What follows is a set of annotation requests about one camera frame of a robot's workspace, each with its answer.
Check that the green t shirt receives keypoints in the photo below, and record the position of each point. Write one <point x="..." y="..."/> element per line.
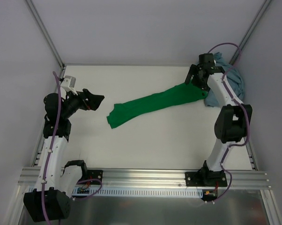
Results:
<point x="178" y="95"/>

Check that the aluminium frame post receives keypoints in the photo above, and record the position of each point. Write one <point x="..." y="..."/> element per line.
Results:
<point x="260" y="14"/>
<point x="40" y="24"/>

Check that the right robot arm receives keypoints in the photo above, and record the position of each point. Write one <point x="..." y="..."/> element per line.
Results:
<point x="231" y="126"/>

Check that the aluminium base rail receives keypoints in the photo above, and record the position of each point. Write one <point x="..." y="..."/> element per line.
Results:
<point x="151" y="178"/>

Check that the blue grey t shirt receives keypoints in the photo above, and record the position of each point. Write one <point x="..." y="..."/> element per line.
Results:
<point x="234" y="79"/>

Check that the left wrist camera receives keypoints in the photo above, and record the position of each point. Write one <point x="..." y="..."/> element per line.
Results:
<point x="68" y="84"/>

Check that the right aluminium frame post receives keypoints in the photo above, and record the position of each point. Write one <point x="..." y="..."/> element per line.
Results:
<point x="260" y="14"/>

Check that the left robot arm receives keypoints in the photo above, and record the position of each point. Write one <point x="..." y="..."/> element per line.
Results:
<point x="50" y="198"/>

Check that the white slotted cable duct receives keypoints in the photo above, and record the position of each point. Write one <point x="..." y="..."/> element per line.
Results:
<point x="139" y="192"/>

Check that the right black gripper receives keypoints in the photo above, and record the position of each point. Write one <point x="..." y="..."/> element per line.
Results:
<point x="202" y="72"/>

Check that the left aluminium frame post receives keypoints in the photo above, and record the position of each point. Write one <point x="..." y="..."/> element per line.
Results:
<point x="40" y="24"/>

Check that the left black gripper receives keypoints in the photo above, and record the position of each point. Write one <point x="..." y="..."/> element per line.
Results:
<point x="85" y="100"/>

